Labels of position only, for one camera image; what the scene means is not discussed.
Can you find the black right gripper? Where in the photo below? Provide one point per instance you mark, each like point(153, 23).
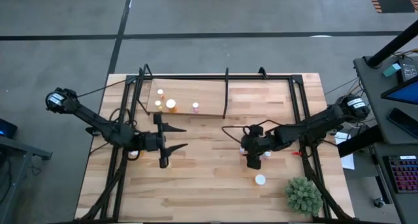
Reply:
point(253, 145)

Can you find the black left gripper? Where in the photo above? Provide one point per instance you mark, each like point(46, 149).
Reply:
point(151, 141)

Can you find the pink medicine bottle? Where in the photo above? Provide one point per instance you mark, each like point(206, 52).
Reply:
point(242, 150)

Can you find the large purple medicine bottle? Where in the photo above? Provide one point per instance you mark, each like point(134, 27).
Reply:
point(260, 179)

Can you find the amber medicine bottle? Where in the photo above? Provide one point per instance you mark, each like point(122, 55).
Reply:
point(133, 153)
point(170, 104)

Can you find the small purple medicine bottle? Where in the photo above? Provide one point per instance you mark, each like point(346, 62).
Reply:
point(195, 105)

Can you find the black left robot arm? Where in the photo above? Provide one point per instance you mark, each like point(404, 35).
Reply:
point(94, 121)

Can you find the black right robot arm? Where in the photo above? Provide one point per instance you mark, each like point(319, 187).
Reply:
point(310, 126)

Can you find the black shelf support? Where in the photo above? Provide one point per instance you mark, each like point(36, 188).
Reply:
point(140, 87)
point(226, 93)

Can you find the small red object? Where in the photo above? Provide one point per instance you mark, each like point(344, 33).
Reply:
point(295, 153)

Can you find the green artificial shrub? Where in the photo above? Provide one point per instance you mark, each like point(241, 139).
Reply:
point(303, 196)

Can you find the white paper sheet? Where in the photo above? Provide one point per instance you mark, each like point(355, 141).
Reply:
point(348, 162)

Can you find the grey side desk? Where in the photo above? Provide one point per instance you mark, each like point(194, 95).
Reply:
point(369, 87)

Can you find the black caster wheel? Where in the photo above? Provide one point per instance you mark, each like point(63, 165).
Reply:
point(379, 202)

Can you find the grey metal stand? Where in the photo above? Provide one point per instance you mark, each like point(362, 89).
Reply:
point(23, 149)

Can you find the black smartphone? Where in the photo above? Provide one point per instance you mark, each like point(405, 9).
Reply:
point(403, 122)

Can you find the backlit keyboard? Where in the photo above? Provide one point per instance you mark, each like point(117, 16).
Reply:
point(405, 173)

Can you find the teal small box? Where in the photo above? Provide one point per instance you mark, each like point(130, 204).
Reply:
point(392, 70)

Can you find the blue laptop screen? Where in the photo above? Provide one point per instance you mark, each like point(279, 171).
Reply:
point(405, 93)

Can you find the black device, blue light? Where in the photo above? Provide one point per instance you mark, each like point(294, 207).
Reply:
point(6, 128)

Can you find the black round pole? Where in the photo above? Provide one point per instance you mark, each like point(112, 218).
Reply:
point(392, 44)

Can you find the black power adapter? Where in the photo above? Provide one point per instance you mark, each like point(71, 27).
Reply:
point(409, 70)

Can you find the orange-striped black floor mat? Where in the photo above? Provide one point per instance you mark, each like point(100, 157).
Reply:
point(392, 0)

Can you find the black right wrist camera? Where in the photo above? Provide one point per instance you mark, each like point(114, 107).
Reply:
point(257, 131)

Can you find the black metal rig frame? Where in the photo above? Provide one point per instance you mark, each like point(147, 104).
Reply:
point(196, 77)

